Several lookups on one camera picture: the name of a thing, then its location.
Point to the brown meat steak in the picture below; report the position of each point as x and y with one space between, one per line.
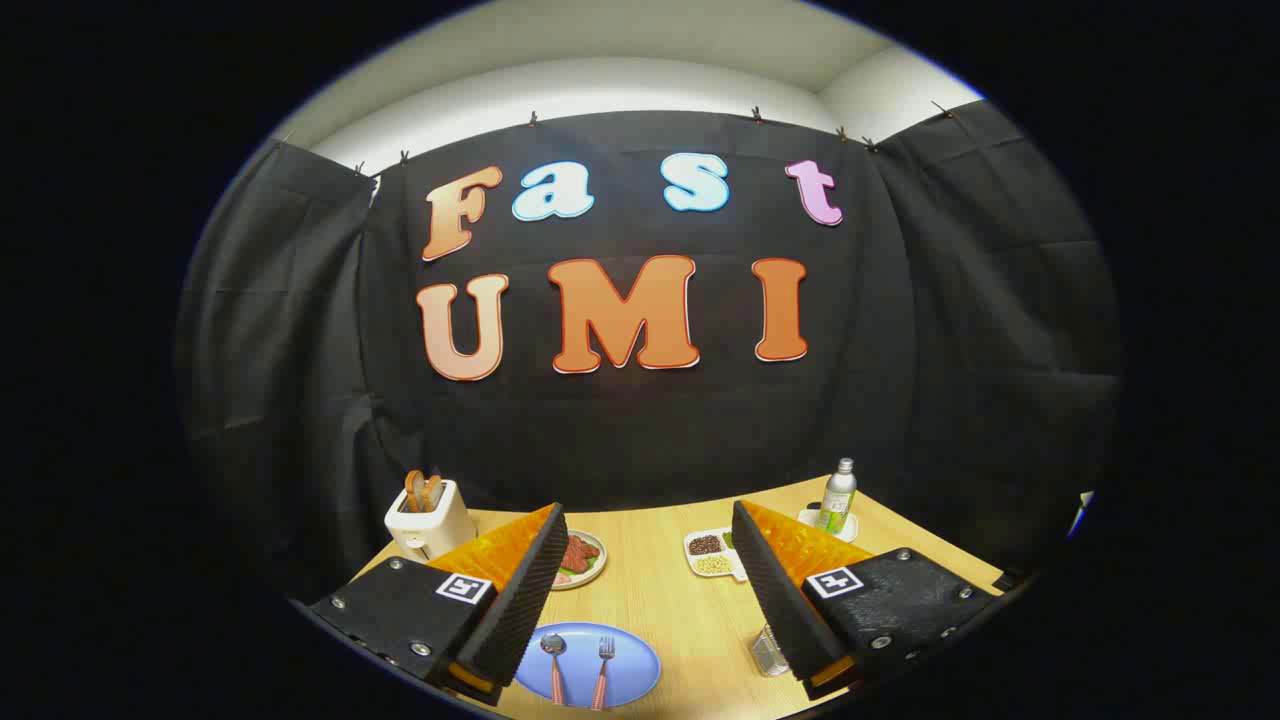
578 552

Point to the pile of dark red beans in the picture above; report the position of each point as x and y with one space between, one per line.
705 545

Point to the green label drink bottle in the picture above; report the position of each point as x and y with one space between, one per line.
836 500

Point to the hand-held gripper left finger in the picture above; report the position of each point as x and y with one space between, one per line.
525 600

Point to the toasted bread slice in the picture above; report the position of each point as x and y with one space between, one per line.
433 490
413 490

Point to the oval white food plate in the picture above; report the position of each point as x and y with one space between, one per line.
594 572

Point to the small white dish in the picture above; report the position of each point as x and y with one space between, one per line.
808 519

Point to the pile of yellow soybeans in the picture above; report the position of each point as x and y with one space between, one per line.
712 565

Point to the cream white toaster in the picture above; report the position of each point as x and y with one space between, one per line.
432 528

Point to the blue round plate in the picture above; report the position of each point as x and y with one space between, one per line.
635 665

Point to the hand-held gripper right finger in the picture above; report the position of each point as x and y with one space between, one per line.
775 600

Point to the white divided tray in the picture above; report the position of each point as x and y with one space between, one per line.
738 570

